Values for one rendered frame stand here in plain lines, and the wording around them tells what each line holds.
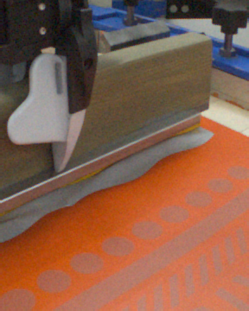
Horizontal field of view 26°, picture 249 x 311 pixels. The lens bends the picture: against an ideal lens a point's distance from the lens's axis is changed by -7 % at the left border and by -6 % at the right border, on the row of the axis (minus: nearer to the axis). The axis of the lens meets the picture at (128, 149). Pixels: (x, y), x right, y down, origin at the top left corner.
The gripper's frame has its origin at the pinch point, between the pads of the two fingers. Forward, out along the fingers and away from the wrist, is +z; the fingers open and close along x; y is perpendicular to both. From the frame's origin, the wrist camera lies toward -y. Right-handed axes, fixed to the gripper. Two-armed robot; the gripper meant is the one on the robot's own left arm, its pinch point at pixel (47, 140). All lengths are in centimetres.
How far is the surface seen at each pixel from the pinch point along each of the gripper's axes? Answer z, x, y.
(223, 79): 2.1, -2.4, -25.6
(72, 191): 4.5, 1.1, -1.3
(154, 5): 9, -52, -68
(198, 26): 57, -141, -200
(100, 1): -0.8, -30.2, -31.9
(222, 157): 4.8, 5.6, -15.0
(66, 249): 4.9, 6.2, 3.6
